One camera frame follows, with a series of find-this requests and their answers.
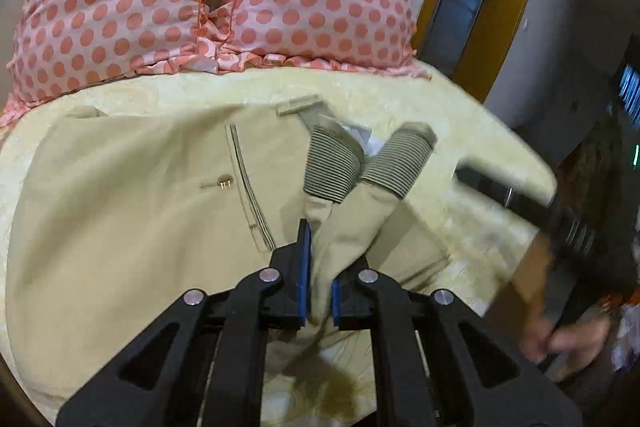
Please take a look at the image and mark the person right hand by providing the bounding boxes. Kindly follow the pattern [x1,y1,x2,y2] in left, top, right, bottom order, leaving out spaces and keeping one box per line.
[518,303,612,383]

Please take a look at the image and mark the cream patterned bedspread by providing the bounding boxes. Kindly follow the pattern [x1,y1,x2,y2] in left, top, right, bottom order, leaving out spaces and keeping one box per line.
[1,68,555,421]

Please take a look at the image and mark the beige khaki pants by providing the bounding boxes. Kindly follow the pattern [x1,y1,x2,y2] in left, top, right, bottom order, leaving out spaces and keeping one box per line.
[6,98,447,405]

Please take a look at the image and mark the pink polka dot pillow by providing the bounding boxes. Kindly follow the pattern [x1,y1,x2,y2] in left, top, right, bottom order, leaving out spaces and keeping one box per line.
[1,0,231,127]

